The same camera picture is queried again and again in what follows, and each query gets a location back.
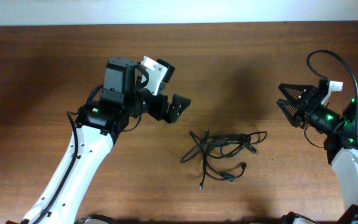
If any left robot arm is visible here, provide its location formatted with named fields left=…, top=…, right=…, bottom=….
left=21, top=57, right=191, bottom=223

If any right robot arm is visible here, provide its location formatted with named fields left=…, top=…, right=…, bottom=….
left=277, top=80, right=358, bottom=223

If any black cable bundle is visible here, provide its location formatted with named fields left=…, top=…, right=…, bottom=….
left=180, top=129, right=269, bottom=191

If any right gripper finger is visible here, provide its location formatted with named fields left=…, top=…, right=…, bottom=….
left=278, top=83, right=317, bottom=108
left=277, top=99, right=305, bottom=127

